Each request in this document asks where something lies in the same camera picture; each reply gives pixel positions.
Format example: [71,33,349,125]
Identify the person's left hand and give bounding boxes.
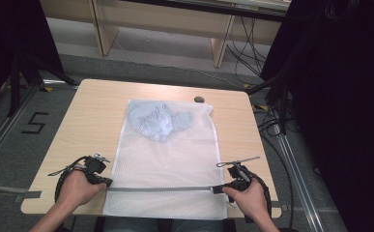
[56,169,108,208]

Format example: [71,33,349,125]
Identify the bundle of black floor cables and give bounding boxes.
[225,15,274,85]

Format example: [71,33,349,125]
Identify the black metal stand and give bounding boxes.
[245,30,294,136]

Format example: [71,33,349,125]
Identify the white mesh laundry bag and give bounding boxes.
[101,99,229,221]

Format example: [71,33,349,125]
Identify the metal floor rail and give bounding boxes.
[0,80,79,177]
[271,124,326,232]

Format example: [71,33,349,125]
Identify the person's blue jeans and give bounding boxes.
[102,216,224,232]

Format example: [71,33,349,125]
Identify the person's right hand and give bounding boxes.
[222,178,270,222]

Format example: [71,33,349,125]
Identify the light blue printed garment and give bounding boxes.
[127,100,196,144]

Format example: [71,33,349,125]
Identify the light wooden shelf unit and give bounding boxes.
[39,0,293,70]

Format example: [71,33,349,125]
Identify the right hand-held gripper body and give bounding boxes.
[216,156,262,191]

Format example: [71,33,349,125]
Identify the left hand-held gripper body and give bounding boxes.
[83,153,111,186]

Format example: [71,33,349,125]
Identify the black tripod stand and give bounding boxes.
[6,52,80,118]

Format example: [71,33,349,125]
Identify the black curtain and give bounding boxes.
[0,0,65,109]
[260,0,374,232]

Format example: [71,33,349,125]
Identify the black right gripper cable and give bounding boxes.
[247,171,273,224]

